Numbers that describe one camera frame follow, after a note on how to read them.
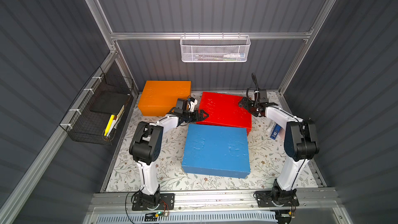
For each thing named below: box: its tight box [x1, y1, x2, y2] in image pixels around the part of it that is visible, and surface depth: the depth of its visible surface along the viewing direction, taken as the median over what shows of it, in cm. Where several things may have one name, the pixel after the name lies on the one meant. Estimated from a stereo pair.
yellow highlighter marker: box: [104, 114, 115, 137], surface depth 72 cm
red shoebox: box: [195, 91, 253, 135], surface depth 95 cm
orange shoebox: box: [137, 80, 192, 117], surface depth 110 cm
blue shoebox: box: [181, 123, 251, 179], surface depth 80 cm
